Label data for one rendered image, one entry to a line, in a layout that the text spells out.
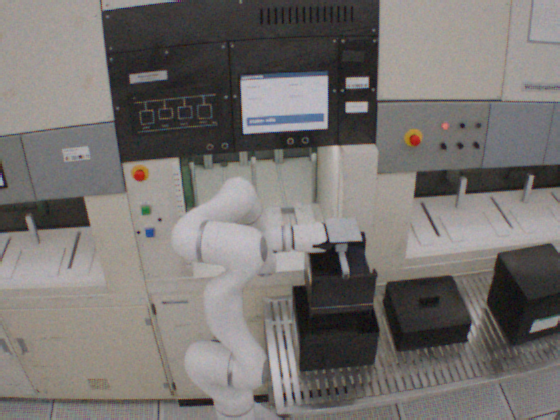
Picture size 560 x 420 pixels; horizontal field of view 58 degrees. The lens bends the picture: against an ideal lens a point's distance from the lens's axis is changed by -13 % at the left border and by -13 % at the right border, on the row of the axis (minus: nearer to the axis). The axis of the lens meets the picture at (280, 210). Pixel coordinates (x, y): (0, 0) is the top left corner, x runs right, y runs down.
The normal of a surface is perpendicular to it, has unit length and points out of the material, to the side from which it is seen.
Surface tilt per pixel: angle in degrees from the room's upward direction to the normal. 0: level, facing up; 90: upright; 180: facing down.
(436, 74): 90
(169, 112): 90
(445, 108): 90
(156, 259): 90
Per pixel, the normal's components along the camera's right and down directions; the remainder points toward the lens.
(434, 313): -0.02, -0.83
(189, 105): 0.11, 0.55
